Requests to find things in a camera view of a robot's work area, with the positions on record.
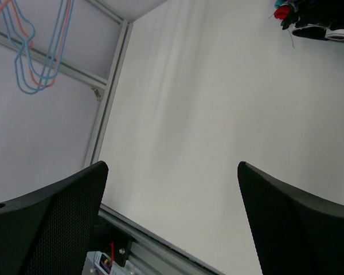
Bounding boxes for blue hanger with patterned trousers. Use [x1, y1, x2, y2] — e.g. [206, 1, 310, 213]
[13, 1, 74, 89]

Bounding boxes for teal trousers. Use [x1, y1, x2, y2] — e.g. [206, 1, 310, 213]
[275, 0, 286, 9]

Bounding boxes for black white patterned trousers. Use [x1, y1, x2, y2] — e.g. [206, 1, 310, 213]
[280, 1, 344, 43]

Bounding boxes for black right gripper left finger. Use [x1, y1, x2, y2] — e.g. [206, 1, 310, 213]
[0, 161, 108, 274]

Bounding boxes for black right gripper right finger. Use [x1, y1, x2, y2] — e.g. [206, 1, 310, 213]
[237, 162, 344, 274]

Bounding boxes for red trousers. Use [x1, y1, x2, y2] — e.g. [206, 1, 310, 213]
[273, 6, 291, 20]

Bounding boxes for aluminium frame structure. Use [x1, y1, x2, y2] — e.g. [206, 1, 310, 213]
[0, 0, 227, 275]

